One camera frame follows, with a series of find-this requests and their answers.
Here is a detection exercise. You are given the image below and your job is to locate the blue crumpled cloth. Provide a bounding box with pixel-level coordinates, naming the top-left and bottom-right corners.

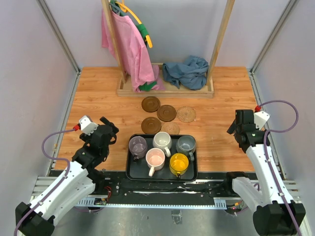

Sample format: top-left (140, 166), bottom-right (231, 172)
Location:
top-left (162, 56), bottom-right (209, 90)

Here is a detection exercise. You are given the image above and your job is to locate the aluminium frame rail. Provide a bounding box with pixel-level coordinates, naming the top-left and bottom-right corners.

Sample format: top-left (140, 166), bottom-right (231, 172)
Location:
top-left (31, 176), bottom-right (302, 209)

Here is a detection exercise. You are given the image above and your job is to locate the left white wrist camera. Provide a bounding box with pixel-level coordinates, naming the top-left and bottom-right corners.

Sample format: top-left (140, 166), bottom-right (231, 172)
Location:
top-left (79, 115), bottom-right (98, 135)

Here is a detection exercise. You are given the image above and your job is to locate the wooden clothes rack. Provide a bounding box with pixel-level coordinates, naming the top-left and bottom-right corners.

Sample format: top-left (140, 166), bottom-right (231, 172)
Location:
top-left (101, 0), bottom-right (235, 98)

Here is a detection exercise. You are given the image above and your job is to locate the pink ceramic mug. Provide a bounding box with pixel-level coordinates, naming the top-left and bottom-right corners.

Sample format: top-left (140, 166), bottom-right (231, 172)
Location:
top-left (146, 148), bottom-right (165, 177)

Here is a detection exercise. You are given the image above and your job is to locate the yellow glass cup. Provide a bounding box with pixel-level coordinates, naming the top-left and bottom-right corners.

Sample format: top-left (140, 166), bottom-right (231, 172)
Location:
top-left (169, 153), bottom-right (189, 179)

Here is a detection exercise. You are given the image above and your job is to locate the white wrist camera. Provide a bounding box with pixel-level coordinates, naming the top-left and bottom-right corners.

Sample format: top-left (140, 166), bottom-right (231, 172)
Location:
top-left (253, 111), bottom-right (270, 130)
top-left (79, 115), bottom-right (98, 135)

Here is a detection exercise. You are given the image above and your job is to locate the brown wooden coaster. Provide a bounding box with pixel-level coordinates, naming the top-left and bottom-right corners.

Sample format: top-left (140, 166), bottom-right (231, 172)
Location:
top-left (157, 105), bottom-right (177, 122)
top-left (141, 117), bottom-right (161, 134)
top-left (141, 96), bottom-right (160, 113)

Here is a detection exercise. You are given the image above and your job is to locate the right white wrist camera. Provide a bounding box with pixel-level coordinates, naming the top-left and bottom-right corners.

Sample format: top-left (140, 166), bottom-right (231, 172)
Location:
top-left (253, 111), bottom-right (270, 130)

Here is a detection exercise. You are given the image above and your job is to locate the woven rattan coaster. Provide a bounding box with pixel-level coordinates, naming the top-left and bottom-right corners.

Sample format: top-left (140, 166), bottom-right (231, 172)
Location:
top-left (161, 122), bottom-right (180, 135)
top-left (177, 106), bottom-right (196, 123)

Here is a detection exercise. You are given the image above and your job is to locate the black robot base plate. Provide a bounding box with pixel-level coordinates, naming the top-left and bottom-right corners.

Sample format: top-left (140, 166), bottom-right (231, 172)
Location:
top-left (91, 171), bottom-right (240, 206)

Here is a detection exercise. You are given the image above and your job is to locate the green clothes hanger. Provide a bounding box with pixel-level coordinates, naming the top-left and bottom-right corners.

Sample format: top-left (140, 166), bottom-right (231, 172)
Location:
top-left (109, 0), bottom-right (153, 48)

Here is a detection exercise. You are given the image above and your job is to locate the grey ceramic mug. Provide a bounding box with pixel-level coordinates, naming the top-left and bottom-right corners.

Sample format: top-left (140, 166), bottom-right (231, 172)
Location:
top-left (176, 135), bottom-right (196, 162)

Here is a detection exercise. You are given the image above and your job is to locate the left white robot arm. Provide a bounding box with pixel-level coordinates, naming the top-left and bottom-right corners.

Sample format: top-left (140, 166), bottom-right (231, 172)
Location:
top-left (13, 116), bottom-right (119, 236)

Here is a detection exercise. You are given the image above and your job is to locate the pink shirt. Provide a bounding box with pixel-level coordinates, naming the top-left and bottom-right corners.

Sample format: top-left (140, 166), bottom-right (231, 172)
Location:
top-left (112, 12), bottom-right (165, 92)

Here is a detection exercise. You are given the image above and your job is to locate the white ceramic mug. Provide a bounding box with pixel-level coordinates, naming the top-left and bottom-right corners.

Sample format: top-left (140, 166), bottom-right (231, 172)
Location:
top-left (153, 132), bottom-right (172, 157)

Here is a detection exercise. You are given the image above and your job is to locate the purple glass cup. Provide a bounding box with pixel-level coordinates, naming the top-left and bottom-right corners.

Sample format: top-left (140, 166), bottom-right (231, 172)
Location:
top-left (128, 136), bottom-right (148, 161)

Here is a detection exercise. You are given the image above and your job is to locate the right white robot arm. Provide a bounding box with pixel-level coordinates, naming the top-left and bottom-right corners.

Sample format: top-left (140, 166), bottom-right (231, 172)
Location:
top-left (223, 110), bottom-right (306, 236)

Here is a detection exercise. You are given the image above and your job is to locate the black plastic tray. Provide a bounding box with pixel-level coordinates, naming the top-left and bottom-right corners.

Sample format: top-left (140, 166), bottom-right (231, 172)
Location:
top-left (126, 134), bottom-right (198, 182)

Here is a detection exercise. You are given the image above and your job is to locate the yellow clothes hanger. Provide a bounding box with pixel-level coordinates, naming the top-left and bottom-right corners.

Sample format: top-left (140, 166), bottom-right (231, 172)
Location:
top-left (115, 1), bottom-right (153, 48)

